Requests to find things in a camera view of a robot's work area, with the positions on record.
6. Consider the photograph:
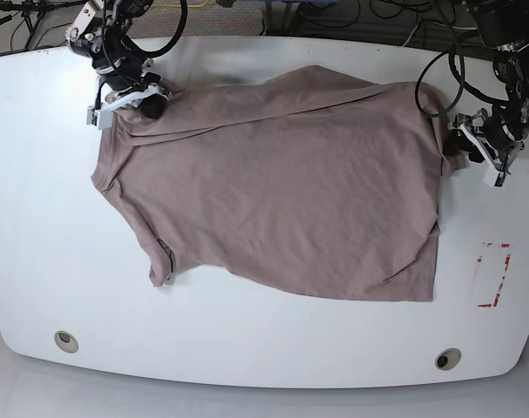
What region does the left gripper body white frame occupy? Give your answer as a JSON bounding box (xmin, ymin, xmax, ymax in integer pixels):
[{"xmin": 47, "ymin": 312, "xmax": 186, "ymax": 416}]
[{"xmin": 447, "ymin": 108, "xmax": 526, "ymax": 188}]

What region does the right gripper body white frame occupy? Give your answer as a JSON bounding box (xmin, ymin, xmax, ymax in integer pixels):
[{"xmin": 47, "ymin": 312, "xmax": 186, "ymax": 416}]
[{"xmin": 92, "ymin": 71, "xmax": 172, "ymax": 130}]

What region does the mauve T-shirt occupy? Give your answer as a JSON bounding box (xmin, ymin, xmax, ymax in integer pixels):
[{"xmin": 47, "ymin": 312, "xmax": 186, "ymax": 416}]
[{"xmin": 91, "ymin": 65, "xmax": 465, "ymax": 302}]

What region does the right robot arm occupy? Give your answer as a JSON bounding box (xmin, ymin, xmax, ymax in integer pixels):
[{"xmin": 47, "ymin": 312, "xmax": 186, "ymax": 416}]
[{"xmin": 66, "ymin": 0, "xmax": 189, "ymax": 130}]

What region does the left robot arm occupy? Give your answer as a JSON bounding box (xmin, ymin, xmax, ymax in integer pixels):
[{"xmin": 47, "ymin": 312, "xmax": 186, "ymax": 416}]
[{"xmin": 449, "ymin": 1, "xmax": 529, "ymax": 187}]

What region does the red tape marking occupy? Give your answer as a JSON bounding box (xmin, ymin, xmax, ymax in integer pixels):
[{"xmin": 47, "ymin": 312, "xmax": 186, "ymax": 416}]
[{"xmin": 471, "ymin": 242, "xmax": 512, "ymax": 308}]

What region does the black tripod stand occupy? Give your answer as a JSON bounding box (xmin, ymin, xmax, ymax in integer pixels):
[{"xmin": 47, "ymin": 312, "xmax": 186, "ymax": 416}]
[{"xmin": 0, "ymin": 1, "xmax": 78, "ymax": 53}]

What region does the right table grommet hole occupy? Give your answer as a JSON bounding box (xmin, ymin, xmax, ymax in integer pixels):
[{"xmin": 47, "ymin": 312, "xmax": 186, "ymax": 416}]
[{"xmin": 435, "ymin": 348, "xmax": 462, "ymax": 371}]

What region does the table grommet hole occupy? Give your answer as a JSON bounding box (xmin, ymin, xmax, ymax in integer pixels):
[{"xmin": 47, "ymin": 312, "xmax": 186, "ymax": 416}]
[
  {"xmin": 54, "ymin": 331, "xmax": 78, "ymax": 354},
  {"xmin": 435, "ymin": 348, "xmax": 462, "ymax": 371}
]

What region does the left table grommet hole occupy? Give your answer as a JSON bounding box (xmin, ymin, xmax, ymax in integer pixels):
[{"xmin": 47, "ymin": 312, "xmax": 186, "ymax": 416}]
[{"xmin": 54, "ymin": 331, "xmax": 78, "ymax": 354}]

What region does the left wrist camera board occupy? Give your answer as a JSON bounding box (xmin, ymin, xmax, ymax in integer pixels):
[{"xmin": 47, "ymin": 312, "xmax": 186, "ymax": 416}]
[{"xmin": 494, "ymin": 172, "xmax": 506, "ymax": 187}]

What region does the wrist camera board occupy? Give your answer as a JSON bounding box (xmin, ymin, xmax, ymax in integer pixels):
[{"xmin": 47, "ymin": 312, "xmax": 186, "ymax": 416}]
[
  {"xmin": 87, "ymin": 105, "xmax": 97, "ymax": 126},
  {"xmin": 494, "ymin": 172, "xmax": 506, "ymax": 187}
]

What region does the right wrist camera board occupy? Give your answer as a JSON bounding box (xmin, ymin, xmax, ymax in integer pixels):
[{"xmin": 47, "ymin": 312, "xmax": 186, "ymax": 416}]
[{"xmin": 87, "ymin": 105, "xmax": 97, "ymax": 126}]

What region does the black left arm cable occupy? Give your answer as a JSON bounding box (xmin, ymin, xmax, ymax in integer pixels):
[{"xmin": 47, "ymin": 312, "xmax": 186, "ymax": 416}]
[{"xmin": 414, "ymin": 0, "xmax": 509, "ymax": 118}]

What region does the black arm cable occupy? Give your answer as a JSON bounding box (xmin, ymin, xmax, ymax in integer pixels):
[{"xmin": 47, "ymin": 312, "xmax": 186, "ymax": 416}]
[
  {"xmin": 94, "ymin": 0, "xmax": 190, "ymax": 105},
  {"xmin": 414, "ymin": 0, "xmax": 509, "ymax": 118}
]

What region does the yellow cable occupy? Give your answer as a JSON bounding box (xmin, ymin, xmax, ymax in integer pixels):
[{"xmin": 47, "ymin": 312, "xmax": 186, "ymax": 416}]
[{"xmin": 155, "ymin": 0, "xmax": 211, "ymax": 10}]

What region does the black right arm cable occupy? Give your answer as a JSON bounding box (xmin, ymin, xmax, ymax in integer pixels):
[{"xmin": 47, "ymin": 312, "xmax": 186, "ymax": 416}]
[{"xmin": 94, "ymin": 0, "xmax": 190, "ymax": 105}]

